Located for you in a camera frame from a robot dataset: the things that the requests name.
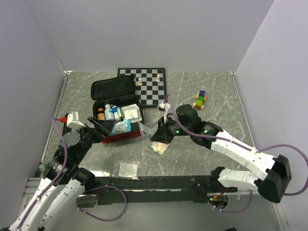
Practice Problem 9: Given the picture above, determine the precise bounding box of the white medicine bottle green label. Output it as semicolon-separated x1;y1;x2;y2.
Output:
104;104;115;120

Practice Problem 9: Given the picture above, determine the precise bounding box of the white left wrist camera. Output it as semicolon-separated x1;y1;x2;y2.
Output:
60;111;85;130

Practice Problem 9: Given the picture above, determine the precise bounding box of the black white chessboard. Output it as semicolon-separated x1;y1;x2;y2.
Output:
117;67;167;108

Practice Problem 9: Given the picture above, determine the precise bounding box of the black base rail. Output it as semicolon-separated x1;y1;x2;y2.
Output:
82;176;231;205

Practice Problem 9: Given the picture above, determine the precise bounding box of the colourful toy block car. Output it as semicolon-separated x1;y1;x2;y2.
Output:
193;90;206;110

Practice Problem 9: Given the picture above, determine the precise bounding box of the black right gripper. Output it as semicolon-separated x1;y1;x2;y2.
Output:
151;115;193;145

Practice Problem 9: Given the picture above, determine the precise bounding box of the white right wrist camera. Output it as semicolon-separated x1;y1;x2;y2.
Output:
157;102;170;112

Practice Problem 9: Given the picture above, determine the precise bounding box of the small green box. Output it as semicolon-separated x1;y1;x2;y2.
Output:
119;108;125;119

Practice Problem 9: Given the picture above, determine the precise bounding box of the brown bottle orange cap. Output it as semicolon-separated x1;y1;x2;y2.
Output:
97;108;106;120

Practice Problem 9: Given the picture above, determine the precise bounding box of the beige bandage pack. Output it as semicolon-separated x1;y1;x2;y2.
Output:
145;142;169;159

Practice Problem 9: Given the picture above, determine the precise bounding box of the clear flat plastic pouch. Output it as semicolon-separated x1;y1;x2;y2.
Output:
112;160;140;179

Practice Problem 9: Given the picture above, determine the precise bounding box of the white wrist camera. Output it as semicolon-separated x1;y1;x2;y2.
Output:
157;102;170;112
60;111;85;130

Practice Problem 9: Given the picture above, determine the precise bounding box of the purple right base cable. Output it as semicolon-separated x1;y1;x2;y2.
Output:
208;190;254;215

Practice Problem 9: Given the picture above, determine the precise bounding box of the red black medicine case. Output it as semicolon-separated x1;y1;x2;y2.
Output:
90;75;144;144

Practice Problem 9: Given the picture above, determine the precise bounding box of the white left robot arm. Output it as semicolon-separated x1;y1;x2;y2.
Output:
5;114;115;231

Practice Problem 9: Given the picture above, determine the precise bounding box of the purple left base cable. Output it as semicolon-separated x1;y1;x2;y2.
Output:
76;185;128;221

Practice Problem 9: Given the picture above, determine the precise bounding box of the small dropper bottle blue label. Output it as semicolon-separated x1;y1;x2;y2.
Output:
112;105;121;121

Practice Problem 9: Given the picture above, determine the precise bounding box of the white gauze pouch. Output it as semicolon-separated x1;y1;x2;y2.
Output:
121;104;142;123

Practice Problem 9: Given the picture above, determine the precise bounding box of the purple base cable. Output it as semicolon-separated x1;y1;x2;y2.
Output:
76;185;128;221
208;190;254;215

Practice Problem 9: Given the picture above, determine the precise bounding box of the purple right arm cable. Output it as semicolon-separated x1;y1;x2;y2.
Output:
164;93;308;196

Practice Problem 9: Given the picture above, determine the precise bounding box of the blue wipes packet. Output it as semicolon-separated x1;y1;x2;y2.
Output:
110;119;131;136

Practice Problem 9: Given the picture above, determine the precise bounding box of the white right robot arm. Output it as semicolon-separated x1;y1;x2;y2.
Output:
151;102;292;203

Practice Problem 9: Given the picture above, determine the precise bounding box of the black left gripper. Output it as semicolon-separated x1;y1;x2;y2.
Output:
75;115;116;162

